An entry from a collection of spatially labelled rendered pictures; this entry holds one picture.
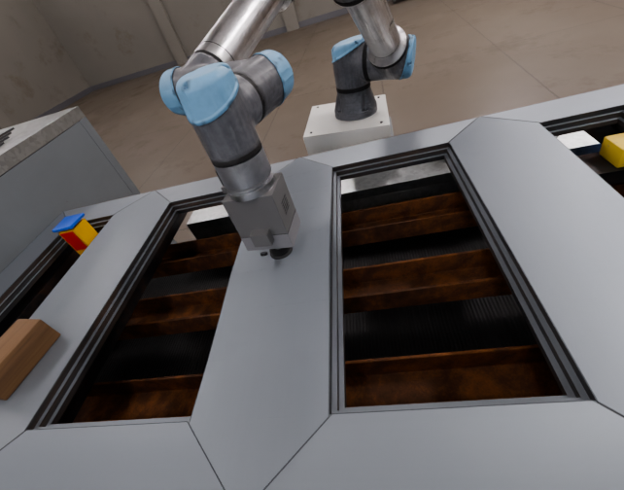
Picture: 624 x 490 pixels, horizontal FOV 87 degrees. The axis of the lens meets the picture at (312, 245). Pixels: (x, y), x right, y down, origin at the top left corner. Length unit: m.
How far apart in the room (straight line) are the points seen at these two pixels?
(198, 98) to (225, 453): 0.41
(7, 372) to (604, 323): 0.83
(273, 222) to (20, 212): 0.90
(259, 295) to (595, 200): 0.54
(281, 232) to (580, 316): 0.40
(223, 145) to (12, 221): 0.88
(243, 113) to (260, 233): 0.18
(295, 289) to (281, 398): 0.17
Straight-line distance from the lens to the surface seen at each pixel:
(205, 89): 0.44
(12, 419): 0.71
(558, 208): 0.64
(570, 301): 0.51
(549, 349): 0.49
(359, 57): 1.18
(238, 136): 0.46
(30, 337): 0.75
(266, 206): 0.50
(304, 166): 0.85
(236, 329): 0.53
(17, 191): 1.28
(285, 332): 0.49
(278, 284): 0.55
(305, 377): 0.45
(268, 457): 0.43
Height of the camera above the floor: 1.23
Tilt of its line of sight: 40 degrees down
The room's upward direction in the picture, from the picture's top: 20 degrees counter-clockwise
